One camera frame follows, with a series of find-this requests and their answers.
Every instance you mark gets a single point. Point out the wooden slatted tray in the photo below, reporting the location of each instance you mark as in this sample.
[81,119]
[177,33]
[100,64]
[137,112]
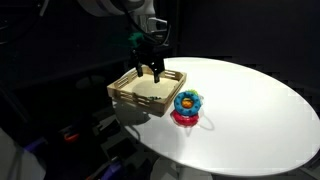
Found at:
[146,87]

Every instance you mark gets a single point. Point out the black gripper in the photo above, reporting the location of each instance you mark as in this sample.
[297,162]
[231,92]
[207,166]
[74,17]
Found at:
[148,53]

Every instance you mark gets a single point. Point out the lilac strip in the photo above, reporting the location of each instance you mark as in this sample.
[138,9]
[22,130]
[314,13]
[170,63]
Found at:
[35,144]

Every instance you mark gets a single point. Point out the white rounded object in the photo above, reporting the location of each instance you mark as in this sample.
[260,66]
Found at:
[15,160]

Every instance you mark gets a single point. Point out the white table pedestal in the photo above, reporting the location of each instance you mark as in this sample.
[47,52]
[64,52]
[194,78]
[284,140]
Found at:
[173,171]

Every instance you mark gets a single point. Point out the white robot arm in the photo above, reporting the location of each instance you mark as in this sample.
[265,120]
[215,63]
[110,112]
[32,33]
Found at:
[106,6]

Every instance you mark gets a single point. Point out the purple clamp part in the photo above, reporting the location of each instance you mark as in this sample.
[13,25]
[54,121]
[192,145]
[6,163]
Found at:
[111,168]

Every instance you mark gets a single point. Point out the teal camera mount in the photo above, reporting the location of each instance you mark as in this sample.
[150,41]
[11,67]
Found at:
[135,38]

